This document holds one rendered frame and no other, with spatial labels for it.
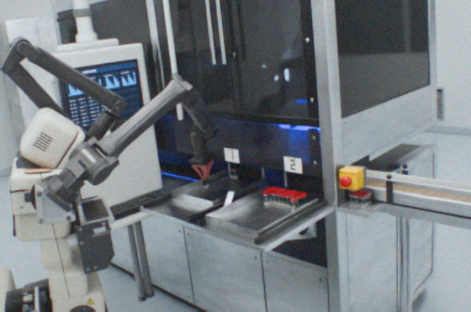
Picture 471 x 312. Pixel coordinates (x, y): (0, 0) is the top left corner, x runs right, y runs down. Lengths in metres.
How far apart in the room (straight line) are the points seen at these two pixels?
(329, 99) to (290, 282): 0.85
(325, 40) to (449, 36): 4.76
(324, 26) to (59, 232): 1.10
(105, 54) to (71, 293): 1.12
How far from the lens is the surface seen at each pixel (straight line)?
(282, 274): 2.13
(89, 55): 2.20
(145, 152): 2.36
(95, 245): 1.50
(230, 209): 1.82
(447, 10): 6.37
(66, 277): 1.56
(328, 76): 1.69
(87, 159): 1.32
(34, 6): 7.09
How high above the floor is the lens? 1.56
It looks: 13 degrees down
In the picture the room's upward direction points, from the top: 6 degrees counter-clockwise
